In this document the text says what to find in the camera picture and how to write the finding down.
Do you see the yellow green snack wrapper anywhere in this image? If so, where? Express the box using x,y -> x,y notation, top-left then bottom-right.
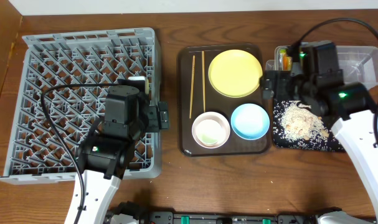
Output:
278,49 -> 293,71

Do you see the rice food waste pile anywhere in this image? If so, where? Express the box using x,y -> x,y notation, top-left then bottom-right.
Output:
278,101 -> 329,142

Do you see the yellow round plate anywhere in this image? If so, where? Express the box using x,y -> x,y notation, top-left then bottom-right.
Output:
208,49 -> 263,98

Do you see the light blue bowl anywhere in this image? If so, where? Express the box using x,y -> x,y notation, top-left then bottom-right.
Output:
230,103 -> 270,141

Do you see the wooden chopstick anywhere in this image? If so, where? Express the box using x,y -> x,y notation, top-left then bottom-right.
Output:
189,55 -> 196,119
201,51 -> 206,113

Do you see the white paper cup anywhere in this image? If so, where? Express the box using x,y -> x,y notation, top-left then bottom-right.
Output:
196,119 -> 224,146

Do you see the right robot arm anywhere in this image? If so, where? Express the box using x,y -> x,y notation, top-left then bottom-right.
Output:
260,40 -> 378,223

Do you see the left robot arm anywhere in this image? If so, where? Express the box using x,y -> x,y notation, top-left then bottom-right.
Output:
65,85 -> 169,223

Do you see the black waste tray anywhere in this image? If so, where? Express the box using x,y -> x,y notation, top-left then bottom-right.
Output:
272,100 -> 344,152

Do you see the clear plastic waste bin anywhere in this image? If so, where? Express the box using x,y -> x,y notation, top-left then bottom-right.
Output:
265,45 -> 378,91

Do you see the grey dishwasher rack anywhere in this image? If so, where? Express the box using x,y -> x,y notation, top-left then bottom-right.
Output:
0,27 -> 161,185

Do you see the dark brown serving tray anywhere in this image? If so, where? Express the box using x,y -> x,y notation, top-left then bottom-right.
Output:
177,43 -> 272,157

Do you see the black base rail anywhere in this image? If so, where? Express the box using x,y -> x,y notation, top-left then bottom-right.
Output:
104,202 -> 378,224

